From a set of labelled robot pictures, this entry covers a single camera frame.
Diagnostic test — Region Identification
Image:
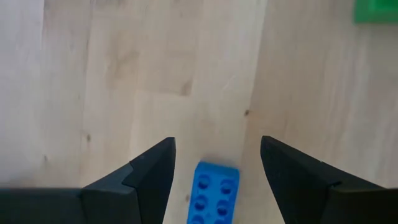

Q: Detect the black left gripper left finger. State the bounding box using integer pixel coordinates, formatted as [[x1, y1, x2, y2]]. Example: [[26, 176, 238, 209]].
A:
[[81, 136, 177, 224]]

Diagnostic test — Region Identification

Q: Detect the green toy building block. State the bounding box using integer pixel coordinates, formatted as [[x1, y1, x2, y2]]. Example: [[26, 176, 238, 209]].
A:
[[353, 0, 398, 24]]

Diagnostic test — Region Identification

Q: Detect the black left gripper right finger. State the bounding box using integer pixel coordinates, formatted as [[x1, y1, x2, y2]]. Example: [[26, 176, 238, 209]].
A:
[[260, 135, 389, 224]]

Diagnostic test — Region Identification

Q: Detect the blue toy building block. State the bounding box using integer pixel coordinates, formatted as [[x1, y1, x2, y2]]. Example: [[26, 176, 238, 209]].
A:
[[186, 161, 241, 224]]

